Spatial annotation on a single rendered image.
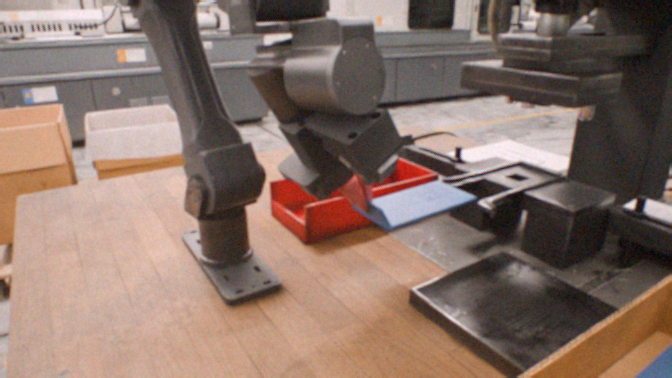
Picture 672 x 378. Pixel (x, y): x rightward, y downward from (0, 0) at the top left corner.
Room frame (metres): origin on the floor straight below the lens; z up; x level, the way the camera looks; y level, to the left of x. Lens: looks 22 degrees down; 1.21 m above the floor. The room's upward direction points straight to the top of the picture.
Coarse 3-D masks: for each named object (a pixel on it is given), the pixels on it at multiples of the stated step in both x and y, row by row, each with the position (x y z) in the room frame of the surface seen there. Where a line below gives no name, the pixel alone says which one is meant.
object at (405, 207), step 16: (400, 192) 0.54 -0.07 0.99; (416, 192) 0.54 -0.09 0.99; (432, 192) 0.54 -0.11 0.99; (448, 192) 0.54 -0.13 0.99; (464, 192) 0.53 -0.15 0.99; (352, 208) 0.50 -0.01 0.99; (368, 208) 0.46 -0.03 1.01; (384, 208) 0.49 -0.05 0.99; (400, 208) 0.49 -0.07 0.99; (416, 208) 0.49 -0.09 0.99; (432, 208) 0.49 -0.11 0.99; (448, 208) 0.49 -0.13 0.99; (384, 224) 0.45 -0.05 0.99; (400, 224) 0.45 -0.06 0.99
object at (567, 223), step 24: (480, 192) 0.62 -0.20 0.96; (456, 216) 0.65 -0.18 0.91; (480, 216) 0.61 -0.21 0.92; (504, 216) 0.64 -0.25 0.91; (528, 216) 0.55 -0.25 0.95; (552, 216) 0.52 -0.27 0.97; (600, 216) 0.54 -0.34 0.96; (528, 240) 0.54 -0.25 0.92; (552, 240) 0.52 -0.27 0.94; (576, 240) 0.51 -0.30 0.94; (600, 240) 0.55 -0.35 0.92; (552, 264) 0.51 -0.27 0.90
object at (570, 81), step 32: (544, 0) 0.60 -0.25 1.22; (544, 32) 0.60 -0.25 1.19; (576, 32) 0.71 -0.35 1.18; (480, 64) 0.65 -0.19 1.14; (512, 64) 0.62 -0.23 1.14; (544, 64) 0.58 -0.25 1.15; (576, 64) 0.56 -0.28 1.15; (512, 96) 0.59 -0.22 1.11; (544, 96) 0.55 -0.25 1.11; (576, 96) 0.52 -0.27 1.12; (608, 96) 0.56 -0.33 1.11
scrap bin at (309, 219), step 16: (400, 160) 0.78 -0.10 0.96; (400, 176) 0.78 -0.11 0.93; (416, 176) 0.74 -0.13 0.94; (432, 176) 0.70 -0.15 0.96; (272, 192) 0.67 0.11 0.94; (288, 192) 0.68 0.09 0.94; (304, 192) 0.70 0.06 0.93; (336, 192) 0.73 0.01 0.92; (384, 192) 0.64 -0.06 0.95; (272, 208) 0.66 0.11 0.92; (288, 208) 0.68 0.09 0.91; (304, 208) 0.69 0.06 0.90; (320, 208) 0.58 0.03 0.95; (336, 208) 0.59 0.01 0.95; (288, 224) 0.61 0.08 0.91; (304, 224) 0.57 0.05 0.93; (320, 224) 0.58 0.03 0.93; (336, 224) 0.59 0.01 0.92; (352, 224) 0.61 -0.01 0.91; (368, 224) 0.63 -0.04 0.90; (304, 240) 0.57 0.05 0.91; (320, 240) 0.58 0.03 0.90
